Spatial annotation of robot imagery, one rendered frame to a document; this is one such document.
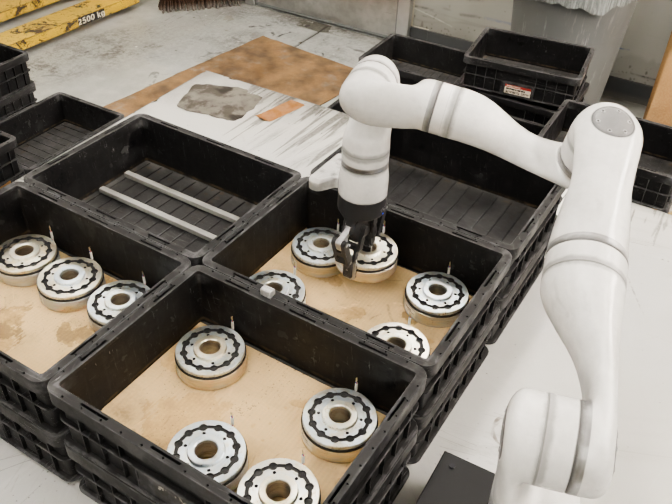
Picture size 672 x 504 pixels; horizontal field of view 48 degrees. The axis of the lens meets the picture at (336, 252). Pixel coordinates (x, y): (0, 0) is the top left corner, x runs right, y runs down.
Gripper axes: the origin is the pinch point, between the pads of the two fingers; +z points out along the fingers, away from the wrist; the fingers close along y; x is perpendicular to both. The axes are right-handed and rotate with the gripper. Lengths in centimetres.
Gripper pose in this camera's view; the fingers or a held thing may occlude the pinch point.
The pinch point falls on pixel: (357, 261)
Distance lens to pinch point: 122.5
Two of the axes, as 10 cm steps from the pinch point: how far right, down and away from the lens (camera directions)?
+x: -8.4, -3.7, 3.9
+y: 5.4, -5.2, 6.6
